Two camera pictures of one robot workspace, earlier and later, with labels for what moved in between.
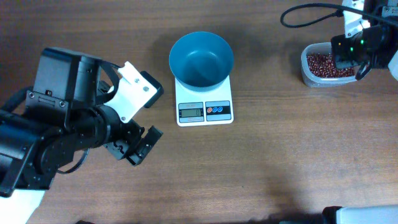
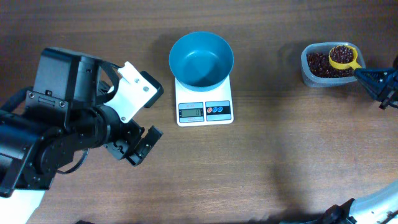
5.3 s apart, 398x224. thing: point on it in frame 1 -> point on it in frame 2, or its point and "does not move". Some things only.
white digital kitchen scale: x=194 y=108 does not move
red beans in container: x=323 y=65 does not move
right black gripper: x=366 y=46 -> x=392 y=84
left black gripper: x=139 y=126 does not move
